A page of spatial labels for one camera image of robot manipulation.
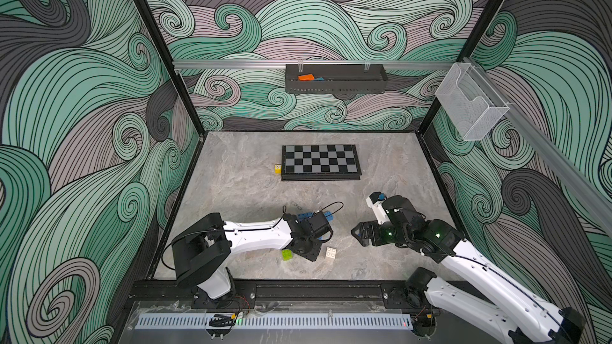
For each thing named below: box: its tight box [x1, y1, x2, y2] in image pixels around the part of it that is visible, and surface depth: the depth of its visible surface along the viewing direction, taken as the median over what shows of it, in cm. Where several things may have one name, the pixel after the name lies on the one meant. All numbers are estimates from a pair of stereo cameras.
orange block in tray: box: [298, 74, 315, 82], surface depth 94 cm
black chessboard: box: [281, 144, 362, 182], surface depth 106 cm
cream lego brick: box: [325, 246, 338, 259], surface depth 81 cm
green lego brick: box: [281, 248, 293, 262], surface depth 81 cm
